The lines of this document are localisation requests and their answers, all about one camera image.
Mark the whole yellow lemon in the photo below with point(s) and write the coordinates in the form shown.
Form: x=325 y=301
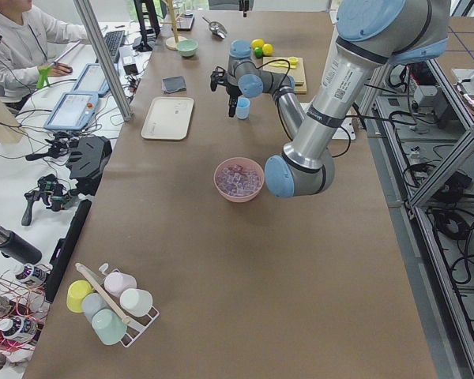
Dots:
x=267 y=49
x=257 y=43

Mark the yellow plastic cup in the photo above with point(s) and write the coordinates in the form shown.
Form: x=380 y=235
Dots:
x=76 y=293

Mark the bamboo cutting board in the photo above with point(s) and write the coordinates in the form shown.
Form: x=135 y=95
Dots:
x=296 y=72

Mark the light blue plastic cup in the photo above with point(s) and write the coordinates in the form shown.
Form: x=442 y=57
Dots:
x=243 y=108

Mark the cream rabbit tray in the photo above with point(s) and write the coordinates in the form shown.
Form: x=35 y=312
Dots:
x=168 y=118

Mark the grey plastic cup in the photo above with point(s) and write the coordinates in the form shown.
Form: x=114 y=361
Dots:
x=92 y=304

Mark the blue teach pendant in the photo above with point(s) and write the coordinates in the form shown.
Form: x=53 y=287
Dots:
x=73 y=111
x=92 y=79

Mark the grey folded cloth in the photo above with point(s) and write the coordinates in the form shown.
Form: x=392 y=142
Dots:
x=173 y=84

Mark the pink plastic cup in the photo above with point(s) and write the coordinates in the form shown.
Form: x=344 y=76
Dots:
x=116 y=283

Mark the black thermos bottle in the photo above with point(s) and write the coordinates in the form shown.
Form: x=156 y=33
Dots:
x=14 y=246

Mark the green lime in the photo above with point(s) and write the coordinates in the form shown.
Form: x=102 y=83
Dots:
x=258 y=52

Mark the mint green bowl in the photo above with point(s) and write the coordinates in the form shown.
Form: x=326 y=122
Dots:
x=187 y=47

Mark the white wire cup rack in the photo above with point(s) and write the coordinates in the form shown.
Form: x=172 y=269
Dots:
x=136 y=326

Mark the person in white hoodie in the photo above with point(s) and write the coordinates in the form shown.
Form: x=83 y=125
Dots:
x=26 y=33

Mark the pink bowl of ice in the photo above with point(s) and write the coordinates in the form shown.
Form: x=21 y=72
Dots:
x=239 y=179

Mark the wooden cup tree stand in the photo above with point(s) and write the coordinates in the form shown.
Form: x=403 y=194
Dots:
x=172 y=42

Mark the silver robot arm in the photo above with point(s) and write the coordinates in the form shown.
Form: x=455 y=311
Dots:
x=369 y=34

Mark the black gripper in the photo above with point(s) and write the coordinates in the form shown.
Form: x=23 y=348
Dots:
x=244 y=12
x=233 y=93

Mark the yellow plastic knife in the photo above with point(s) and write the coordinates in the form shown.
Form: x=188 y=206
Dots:
x=279 y=63

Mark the white plastic cup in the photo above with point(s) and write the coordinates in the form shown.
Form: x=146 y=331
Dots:
x=136 y=301

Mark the aluminium frame post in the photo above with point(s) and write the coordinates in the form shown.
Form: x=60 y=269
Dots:
x=88 y=18

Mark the black keyboard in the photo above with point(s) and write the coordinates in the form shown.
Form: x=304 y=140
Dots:
x=114 y=40

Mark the mint plastic cup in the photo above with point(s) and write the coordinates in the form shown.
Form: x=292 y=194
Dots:
x=108 y=326

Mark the steel ice scoop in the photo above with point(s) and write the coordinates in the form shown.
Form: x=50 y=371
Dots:
x=216 y=28

